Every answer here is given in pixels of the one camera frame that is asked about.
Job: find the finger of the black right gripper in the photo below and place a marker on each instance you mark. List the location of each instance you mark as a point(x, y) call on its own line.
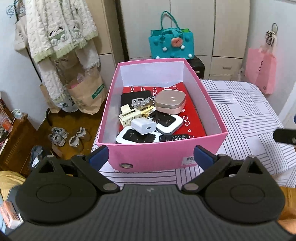
point(285, 136)

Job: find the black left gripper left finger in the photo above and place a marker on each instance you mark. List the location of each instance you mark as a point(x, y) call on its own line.
point(90, 165)

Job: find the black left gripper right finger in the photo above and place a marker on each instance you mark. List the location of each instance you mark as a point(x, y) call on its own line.
point(212, 166)

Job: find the white pocket router with logo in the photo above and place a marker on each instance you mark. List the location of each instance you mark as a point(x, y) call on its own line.
point(130, 136)

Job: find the pink cardboard storage box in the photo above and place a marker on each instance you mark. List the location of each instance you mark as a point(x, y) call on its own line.
point(165, 155)

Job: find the black phone battery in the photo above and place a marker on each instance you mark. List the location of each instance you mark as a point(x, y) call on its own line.
point(177, 137)

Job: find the white pocket wifi router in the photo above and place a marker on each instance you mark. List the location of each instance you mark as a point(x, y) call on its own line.
point(166, 124)

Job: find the white usb charger plug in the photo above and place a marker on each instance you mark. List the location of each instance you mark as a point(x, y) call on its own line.
point(143, 125)

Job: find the rose gold rounded case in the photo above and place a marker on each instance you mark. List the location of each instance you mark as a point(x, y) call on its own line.
point(170, 101)

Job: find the striped white tablecloth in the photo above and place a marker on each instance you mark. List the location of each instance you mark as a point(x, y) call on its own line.
point(250, 121)

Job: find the red glasses-print flat box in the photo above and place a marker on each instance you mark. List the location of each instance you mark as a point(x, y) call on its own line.
point(192, 124)

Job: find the cream plastic hair claw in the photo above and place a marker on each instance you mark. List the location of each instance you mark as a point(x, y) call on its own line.
point(127, 115)

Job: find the pink paper bag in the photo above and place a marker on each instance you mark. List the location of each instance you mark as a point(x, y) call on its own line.
point(261, 69)

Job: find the black rectangular case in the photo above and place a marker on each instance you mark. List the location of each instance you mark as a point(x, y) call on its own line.
point(126, 98)

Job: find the brown paper shopping bag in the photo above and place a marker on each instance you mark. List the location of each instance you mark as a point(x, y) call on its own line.
point(86, 95)

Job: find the black suitcase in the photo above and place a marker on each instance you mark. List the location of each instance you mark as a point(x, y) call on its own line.
point(198, 66)

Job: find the teal felt handbag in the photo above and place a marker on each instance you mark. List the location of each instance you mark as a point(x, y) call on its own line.
point(171, 42)

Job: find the cream quilted hanging garment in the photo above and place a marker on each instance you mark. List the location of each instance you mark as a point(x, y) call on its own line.
point(53, 30)

